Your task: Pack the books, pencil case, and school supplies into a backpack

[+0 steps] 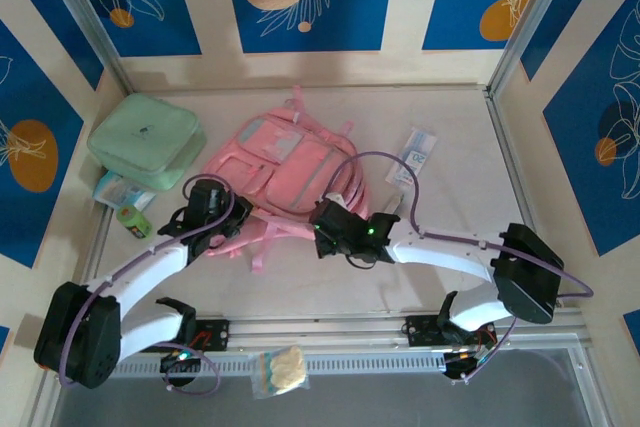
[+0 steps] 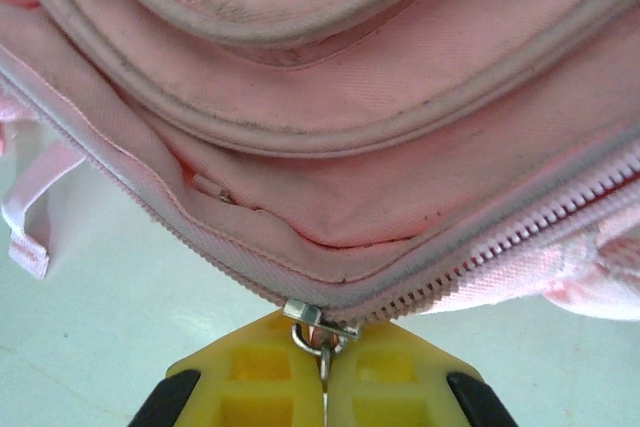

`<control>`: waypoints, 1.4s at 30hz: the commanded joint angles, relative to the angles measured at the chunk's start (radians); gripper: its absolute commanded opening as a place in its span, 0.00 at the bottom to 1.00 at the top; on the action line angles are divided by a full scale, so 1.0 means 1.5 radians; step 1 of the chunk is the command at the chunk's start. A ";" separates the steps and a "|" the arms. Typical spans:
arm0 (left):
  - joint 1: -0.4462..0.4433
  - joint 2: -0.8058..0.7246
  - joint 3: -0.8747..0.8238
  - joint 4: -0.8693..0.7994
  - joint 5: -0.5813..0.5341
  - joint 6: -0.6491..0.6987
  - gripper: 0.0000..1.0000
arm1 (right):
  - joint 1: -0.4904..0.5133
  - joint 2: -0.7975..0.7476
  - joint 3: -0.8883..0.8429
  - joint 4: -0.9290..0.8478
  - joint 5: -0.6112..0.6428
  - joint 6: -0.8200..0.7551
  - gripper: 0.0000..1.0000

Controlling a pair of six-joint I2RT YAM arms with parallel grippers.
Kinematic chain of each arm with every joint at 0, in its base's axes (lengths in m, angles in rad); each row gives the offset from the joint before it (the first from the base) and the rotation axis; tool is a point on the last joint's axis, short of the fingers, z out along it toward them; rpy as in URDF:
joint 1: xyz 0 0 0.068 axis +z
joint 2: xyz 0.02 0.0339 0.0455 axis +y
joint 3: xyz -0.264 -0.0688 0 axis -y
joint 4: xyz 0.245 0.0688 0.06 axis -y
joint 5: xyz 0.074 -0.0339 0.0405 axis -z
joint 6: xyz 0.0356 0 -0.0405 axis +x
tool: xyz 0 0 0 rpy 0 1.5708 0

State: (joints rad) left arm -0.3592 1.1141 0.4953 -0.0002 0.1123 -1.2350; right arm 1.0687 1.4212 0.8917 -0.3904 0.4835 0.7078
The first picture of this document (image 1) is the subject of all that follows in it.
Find pink backpack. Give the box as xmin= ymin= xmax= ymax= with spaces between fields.
xmin=199 ymin=84 xmax=371 ymax=276

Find blue white pen packet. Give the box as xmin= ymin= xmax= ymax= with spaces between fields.
xmin=384 ymin=124 xmax=439 ymax=188

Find mint green zip case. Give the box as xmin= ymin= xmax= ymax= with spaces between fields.
xmin=86 ymin=92 xmax=207 ymax=192

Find light blue tissue packet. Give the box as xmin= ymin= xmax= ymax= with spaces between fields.
xmin=93 ymin=170 xmax=157 ymax=213

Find clear bag yellow contents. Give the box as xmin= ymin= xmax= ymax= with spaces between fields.
xmin=248 ymin=344 xmax=311 ymax=401

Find black right controller board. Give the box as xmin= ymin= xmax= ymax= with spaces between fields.
xmin=442 ymin=350 xmax=490 ymax=382

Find black controller board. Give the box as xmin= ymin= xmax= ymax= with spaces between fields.
xmin=442 ymin=350 xmax=490 ymax=382
xmin=159 ymin=350 xmax=202 ymax=376

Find grey front panel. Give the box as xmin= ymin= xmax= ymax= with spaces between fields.
xmin=49 ymin=346 xmax=614 ymax=427

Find black left controller board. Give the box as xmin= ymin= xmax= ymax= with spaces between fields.
xmin=159 ymin=350 xmax=202 ymax=376

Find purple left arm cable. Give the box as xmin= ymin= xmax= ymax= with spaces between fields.
xmin=58 ymin=174 xmax=236 ymax=396

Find aluminium front rail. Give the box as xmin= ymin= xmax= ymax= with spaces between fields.
xmin=47 ymin=307 xmax=587 ymax=348

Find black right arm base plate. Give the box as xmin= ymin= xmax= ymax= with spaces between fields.
xmin=403 ymin=315 xmax=496 ymax=348

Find grey slotted cable duct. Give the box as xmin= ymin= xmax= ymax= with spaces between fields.
xmin=112 ymin=350 xmax=449 ymax=379

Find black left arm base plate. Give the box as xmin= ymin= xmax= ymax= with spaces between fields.
xmin=192 ymin=319 xmax=231 ymax=353

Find aluminium frame post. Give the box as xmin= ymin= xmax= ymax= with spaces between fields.
xmin=35 ymin=0 xmax=137 ymax=94
xmin=485 ymin=0 xmax=587 ymax=98

